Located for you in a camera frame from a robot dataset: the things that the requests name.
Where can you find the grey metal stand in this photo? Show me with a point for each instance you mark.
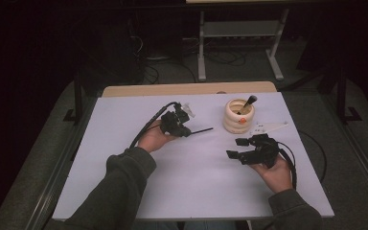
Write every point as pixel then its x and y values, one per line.
pixel 201 48

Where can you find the thin black brush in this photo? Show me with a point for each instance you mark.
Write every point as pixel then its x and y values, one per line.
pixel 202 130

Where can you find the black metal stand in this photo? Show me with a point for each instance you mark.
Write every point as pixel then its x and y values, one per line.
pixel 341 96
pixel 77 99

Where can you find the cream ribbed brush holder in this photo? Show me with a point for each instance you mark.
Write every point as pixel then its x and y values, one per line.
pixel 236 123

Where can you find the person's right leg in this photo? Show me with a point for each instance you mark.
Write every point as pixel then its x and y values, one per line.
pixel 211 226

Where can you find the person's left hand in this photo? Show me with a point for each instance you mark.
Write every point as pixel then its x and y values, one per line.
pixel 153 140

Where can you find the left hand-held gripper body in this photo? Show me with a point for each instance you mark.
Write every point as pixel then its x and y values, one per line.
pixel 172 123

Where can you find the black makeup brush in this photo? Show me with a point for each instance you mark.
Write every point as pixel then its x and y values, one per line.
pixel 247 103

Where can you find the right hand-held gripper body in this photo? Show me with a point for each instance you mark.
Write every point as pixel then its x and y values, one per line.
pixel 262 151

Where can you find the person's right hand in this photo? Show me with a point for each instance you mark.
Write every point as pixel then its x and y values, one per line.
pixel 276 177

